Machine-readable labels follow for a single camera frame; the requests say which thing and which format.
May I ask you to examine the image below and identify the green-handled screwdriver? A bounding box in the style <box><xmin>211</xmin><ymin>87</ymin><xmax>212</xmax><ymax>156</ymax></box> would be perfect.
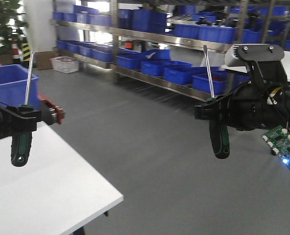
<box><xmin>11</xmin><ymin>50</ymin><xmax>35</xmax><ymax>167</ymax></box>
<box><xmin>203</xmin><ymin>45</ymin><xmax>230</xmax><ymax>159</ymax></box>

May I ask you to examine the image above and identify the white basket on floor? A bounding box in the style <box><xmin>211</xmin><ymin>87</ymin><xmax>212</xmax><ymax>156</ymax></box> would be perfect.
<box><xmin>50</xmin><ymin>56</ymin><xmax>79</xmax><ymax>74</ymax></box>

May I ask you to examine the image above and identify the brown cardboard box on floor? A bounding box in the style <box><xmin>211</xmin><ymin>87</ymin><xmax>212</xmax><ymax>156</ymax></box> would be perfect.
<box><xmin>35</xmin><ymin>51</ymin><xmax>58</xmax><ymax>70</ymax></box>

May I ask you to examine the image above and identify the potted green plant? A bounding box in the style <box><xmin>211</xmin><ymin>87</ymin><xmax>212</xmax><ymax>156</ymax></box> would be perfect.
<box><xmin>0</xmin><ymin>0</ymin><xmax>28</xmax><ymax>54</ymax></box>

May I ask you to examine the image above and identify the red conveyor end bracket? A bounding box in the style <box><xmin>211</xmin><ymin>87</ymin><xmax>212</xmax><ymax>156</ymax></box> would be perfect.
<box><xmin>38</xmin><ymin>92</ymin><xmax>65</xmax><ymax>125</ymax></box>

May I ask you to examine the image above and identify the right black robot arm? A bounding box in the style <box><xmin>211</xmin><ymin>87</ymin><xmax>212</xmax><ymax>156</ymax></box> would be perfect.
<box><xmin>194</xmin><ymin>82</ymin><xmax>290</xmax><ymax>131</ymax></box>

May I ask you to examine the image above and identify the red white traffic cone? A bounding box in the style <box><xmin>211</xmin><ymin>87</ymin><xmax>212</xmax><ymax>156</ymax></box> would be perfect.
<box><xmin>12</xmin><ymin>40</ymin><xmax>21</xmax><ymax>64</ymax></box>

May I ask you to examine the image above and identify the large blue plastic bin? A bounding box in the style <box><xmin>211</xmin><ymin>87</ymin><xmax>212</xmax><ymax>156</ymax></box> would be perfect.
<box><xmin>0</xmin><ymin>64</ymin><xmax>28</xmax><ymax>107</ymax></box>

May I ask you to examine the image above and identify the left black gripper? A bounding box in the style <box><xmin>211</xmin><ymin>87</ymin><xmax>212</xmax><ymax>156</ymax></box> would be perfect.
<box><xmin>0</xmin><ymin>102</ymin><xmax>41</xmax><ymax>140</ymax></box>

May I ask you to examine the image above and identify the yellow black traffic cone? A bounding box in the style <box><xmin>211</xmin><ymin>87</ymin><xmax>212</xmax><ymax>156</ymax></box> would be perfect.
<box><xmin>21</xmin><ymin>36</ymin><xmax>31</xmax><ymax>62</ymax></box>

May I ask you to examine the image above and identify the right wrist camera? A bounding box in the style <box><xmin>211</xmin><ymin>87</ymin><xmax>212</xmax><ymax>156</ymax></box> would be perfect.
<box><xmin>224</xmin><ymin>44</ymin><xmax>285</xmax><ymax>67</ymax></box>

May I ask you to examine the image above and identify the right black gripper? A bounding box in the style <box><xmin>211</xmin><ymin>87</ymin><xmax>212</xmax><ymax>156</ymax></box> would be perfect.
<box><xmin>194</xmin><ymin>82</ymin><xmax>286</xmax><ymax>131</ymax></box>

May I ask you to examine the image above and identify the right green circuit board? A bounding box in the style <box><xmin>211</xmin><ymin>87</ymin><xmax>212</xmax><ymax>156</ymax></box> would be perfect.
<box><xmin>262</xmin><ymin>125</ymin><xmax>290</xmax><ymax>169</ymax></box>

